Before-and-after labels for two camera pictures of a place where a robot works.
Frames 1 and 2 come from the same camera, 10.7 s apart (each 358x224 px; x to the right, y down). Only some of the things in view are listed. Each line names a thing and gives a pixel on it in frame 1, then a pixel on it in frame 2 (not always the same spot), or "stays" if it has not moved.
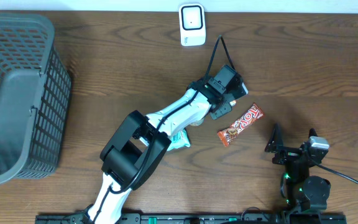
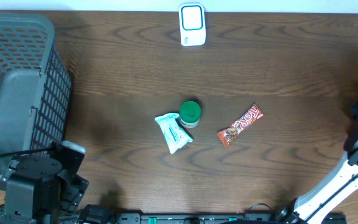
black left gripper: x=224 y=102 → x=73 y=194
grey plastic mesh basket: x=25 y=91 stays
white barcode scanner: x=192 y=24 stays
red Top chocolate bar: x=250 y=117 stays
